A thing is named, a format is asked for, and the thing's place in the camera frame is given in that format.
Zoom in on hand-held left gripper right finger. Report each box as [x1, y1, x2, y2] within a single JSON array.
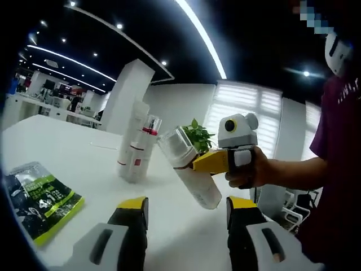
[[226, 196, 325, 271]]

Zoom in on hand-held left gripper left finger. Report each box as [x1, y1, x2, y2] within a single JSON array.
[[72, 196, 149, 271]]

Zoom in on tall spray bottle clear cap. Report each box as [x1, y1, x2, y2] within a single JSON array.
[[139, 114, 164, 181]]

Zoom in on white skincare tube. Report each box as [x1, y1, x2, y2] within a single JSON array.
[[116, 100, 151, 179]]

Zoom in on green black packet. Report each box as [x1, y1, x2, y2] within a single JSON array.
[[2, 161, 86, 247]]

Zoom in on person's right hand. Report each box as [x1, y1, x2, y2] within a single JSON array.
[[224, 146, 272, 190]]

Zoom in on white window blinds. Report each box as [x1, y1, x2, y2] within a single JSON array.
[[208, 84, 283, 159]]

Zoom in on green potted plant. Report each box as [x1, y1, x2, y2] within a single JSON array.
[[182, 118, 215, 154]]

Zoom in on white office chair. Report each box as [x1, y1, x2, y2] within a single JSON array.
[[281, 188, 311, 234]]

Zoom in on person in maroon shirt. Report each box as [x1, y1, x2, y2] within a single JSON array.
[[295, 75, 361, 271]]

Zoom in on white worn device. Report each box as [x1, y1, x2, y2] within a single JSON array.
[[324, 30, 355, 77]]

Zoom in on row of white counters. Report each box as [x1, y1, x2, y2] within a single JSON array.
[[5, 93, 103, 128]]

